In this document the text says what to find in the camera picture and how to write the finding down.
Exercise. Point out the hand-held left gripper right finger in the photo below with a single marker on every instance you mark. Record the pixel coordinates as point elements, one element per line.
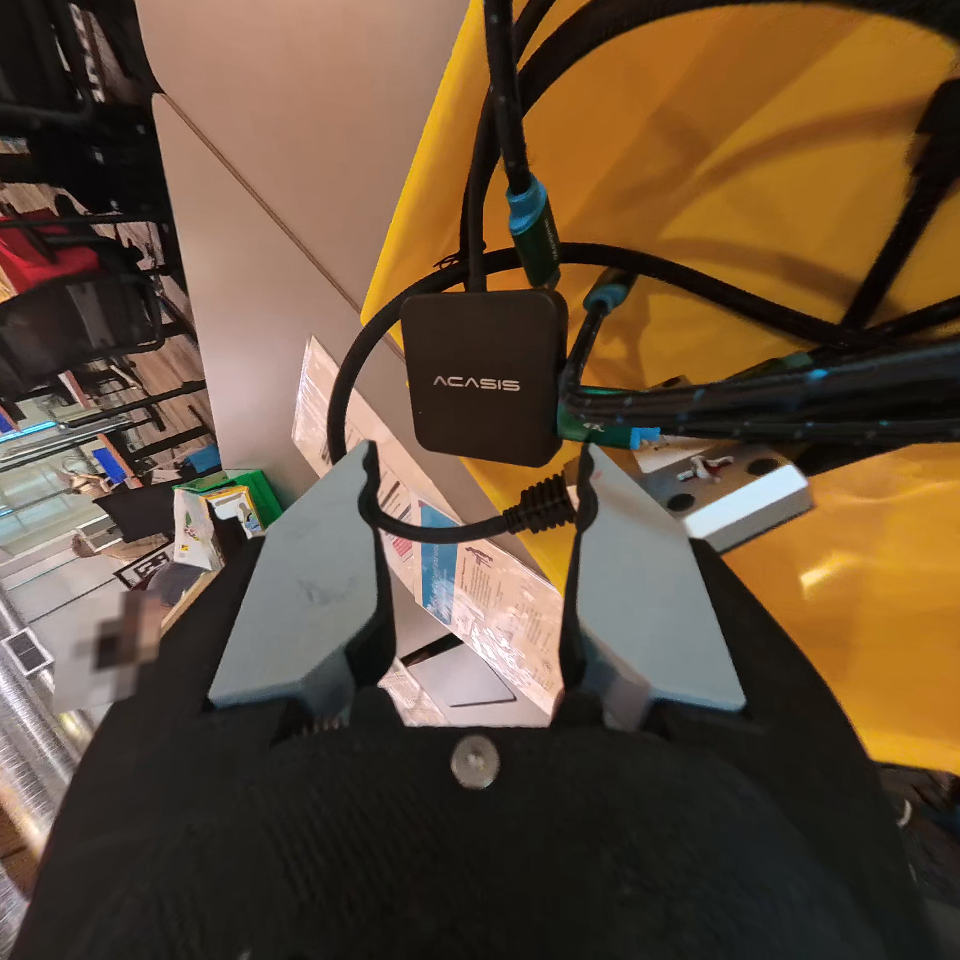
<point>652,600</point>

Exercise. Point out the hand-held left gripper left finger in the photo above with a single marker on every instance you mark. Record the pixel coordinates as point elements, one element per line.
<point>307,600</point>

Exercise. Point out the black hub adapter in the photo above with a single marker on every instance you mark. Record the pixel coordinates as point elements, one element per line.
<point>480,337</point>

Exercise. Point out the yellow plastic bin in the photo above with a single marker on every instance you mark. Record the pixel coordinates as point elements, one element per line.
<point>750,187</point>

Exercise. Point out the green cardboard box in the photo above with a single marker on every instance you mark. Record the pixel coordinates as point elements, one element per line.
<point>259,491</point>

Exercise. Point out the black office chair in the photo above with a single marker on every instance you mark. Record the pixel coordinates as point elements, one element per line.
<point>75,322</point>

